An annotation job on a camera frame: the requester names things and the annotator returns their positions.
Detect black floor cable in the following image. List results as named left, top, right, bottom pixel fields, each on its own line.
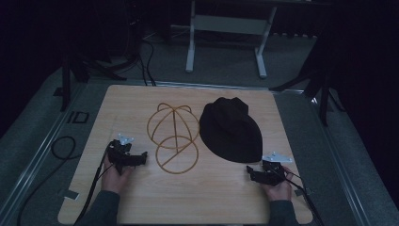
left=16, top=135, right=78, bottom=226

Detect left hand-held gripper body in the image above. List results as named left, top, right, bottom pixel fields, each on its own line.
left=107, top=134, right=141, bottom=176

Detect black hanging cables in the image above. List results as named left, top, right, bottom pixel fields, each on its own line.
left=136, top=37, right=158, bottom=88

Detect black metal stand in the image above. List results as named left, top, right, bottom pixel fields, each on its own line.
left=268, top=62, right=346, bottom=128
left=59, top=52, right=128, bottom=113

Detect golden wire hat stand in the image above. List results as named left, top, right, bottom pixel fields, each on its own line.
left=146, top=102, right=201, bottom=175

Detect black brimmed hat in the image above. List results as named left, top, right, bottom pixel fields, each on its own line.
left=199, top=96, right=264, bottom=164

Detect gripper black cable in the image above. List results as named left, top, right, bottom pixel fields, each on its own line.
left=72, top=141, right=115, bottom=226
left=272, top=165, right=326, bottom=226

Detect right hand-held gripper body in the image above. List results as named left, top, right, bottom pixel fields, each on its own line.
left=256, top=152, right=294, bottom=186

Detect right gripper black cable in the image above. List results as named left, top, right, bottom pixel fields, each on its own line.
left=272, top=165, right=326, bottom=226

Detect white metal table frame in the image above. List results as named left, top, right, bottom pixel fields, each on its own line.
left=184, top=0, right=279, bottom=80

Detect person's right hand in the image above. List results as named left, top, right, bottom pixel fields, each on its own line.
left=261, top=165, right=295, bottom=202

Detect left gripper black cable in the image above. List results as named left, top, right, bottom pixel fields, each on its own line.
left=72, top=141, right=115, bottom=226

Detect person's left hand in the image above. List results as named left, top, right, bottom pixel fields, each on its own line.
left=100, top=154, right=136, bottom=195

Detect grey tape piece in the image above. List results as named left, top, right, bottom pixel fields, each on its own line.
left=63, top=188, right=80, bottom=201
left=294, top=187, right=313, bottom=198

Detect black tape square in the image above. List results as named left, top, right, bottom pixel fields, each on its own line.
left=66, top=110, right=90, bottom=124

